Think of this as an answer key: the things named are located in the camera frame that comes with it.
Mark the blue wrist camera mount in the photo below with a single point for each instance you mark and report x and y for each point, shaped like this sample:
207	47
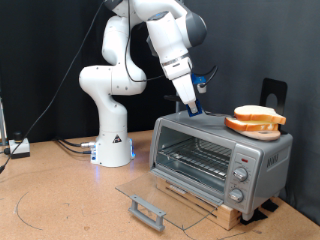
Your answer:
199	80

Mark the silver toaster oven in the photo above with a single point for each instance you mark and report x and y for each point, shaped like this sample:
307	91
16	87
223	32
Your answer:
263	166

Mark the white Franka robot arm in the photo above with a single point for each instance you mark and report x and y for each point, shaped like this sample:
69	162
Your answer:
110	110

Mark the vertical metal pole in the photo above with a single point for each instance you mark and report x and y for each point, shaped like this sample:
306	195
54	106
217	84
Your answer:
180	105

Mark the wooden block under oven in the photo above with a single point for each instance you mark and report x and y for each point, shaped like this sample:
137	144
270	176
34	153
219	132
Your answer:
226	216

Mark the black spatula with blue block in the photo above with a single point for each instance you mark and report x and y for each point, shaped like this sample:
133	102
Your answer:
196	111

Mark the black metal bookend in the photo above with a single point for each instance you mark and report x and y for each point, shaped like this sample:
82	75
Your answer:
281	90

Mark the silver oven knob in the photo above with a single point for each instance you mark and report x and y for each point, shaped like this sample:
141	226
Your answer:
240	174
236	196

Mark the grey curtain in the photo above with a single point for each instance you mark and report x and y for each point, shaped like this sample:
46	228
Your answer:
253	40

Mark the black curtain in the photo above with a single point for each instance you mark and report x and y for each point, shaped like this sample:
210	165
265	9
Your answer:
33	50

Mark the grey emergency stop box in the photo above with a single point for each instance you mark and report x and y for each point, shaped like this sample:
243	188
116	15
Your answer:
19	148

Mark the metal stand leg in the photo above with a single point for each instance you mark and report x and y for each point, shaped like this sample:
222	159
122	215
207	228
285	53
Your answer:
2	123

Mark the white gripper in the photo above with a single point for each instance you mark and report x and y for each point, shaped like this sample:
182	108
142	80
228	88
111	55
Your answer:
183	81

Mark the white bread slice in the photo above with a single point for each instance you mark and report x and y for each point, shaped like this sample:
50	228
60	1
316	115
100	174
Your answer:
258	113
243	126

